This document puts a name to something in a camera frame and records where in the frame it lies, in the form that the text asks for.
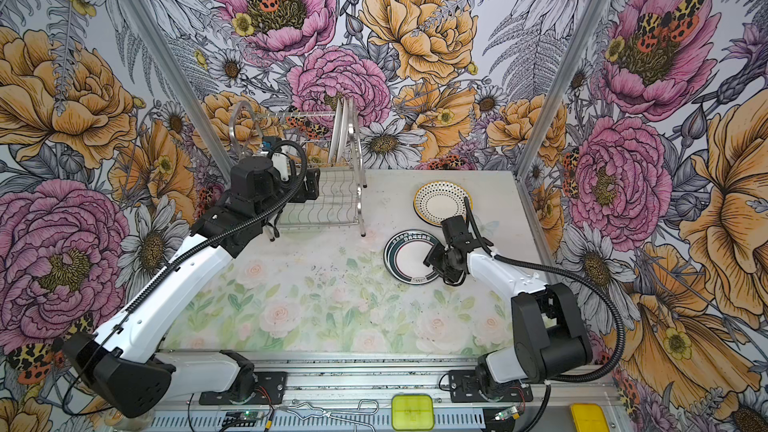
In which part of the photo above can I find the bent metal wire hook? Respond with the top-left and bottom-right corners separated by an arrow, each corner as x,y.
278,399 -> 380,431

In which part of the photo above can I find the left black corrugated cable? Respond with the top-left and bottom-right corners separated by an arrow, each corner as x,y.
59,139 -> 310,418

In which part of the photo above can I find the chrome wire dish rack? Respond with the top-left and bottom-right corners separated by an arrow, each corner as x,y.
224,97 -> 367,239

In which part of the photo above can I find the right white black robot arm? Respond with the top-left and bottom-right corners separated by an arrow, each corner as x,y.
424,216 -> 599,399

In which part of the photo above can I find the green square lid box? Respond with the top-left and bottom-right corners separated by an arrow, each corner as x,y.
391,394 -> 435,431

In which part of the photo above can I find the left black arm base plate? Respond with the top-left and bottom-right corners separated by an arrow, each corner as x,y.
198,371 -> 288,406

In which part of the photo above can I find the small green circuit board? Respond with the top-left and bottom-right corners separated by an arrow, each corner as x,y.
222,410 -> 266,427

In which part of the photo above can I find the yellow box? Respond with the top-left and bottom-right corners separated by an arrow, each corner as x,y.
570,403 -> 611,432

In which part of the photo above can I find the black corrugated cable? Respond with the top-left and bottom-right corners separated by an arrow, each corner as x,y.
463,196 -> 626,432
59,139 -> 310,418

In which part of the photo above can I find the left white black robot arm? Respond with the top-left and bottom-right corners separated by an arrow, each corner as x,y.
62,139 -> 309,419

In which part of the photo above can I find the yellow rimmed white plate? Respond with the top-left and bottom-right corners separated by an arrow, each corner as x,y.
413,180 -> 473,227

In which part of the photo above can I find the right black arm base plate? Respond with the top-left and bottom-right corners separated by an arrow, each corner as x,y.
447,369 -> 533,403

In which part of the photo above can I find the right black corrugated cable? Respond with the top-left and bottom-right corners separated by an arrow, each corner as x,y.
463,196 -> 626,432

